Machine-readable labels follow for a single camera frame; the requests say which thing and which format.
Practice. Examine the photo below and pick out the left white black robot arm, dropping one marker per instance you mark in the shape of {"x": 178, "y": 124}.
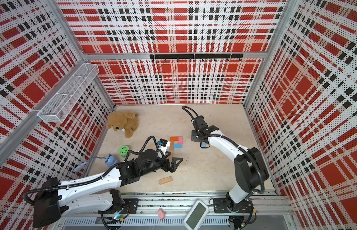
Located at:
{"x": 56, "y": 198}

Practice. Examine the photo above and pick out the white tablet device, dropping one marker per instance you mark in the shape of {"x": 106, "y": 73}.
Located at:
{"x": 196, "y": 216}

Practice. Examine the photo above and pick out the light blue front block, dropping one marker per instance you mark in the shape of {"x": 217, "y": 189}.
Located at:
{"x": 177, "y": 146}

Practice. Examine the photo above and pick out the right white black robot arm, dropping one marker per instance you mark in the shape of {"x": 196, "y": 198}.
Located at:
{"x": 250, "y": 168}

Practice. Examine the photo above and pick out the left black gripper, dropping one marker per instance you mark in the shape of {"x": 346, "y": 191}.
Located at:
{"x": 172, "y": 167}

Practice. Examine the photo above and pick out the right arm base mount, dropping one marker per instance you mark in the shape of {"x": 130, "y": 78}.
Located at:
{"x": 241, "y": 214}

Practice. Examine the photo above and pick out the white wire mesh basket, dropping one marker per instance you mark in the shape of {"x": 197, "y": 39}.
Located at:
{"x": 60, "y": 105}

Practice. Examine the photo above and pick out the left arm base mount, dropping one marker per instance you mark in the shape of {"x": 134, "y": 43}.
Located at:
{"x": 118, "y": 212}

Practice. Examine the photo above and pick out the pink block on rail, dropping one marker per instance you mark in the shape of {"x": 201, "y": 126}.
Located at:
{"x": 161, "y": 214}

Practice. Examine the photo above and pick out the blue toy with cord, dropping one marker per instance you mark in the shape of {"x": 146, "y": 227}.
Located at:
{"x": 109, "y": 161}

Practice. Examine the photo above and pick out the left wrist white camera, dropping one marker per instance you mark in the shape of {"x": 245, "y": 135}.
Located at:
{"x": 164, "y": 147}

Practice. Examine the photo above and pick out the green round toy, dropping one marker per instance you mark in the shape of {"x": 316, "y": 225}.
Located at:
{"x": 123, "y": 151}

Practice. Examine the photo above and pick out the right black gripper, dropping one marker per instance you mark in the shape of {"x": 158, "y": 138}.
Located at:
{"x": 193, "y": 136}

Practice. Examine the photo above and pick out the black hook rail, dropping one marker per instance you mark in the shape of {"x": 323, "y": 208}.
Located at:
{"x": 196, "y": 56}

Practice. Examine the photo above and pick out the brown teddy bear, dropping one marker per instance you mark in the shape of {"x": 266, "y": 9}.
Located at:
{"x": 123, "y": 121}

